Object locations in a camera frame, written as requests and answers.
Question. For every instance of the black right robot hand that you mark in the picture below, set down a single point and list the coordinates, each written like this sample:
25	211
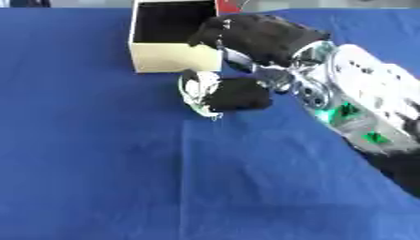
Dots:
257	37

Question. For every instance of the red object behind box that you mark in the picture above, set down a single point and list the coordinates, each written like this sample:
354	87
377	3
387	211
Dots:
227	6

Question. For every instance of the cream box with black inside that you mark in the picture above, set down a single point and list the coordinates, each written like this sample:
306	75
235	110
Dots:
175	57

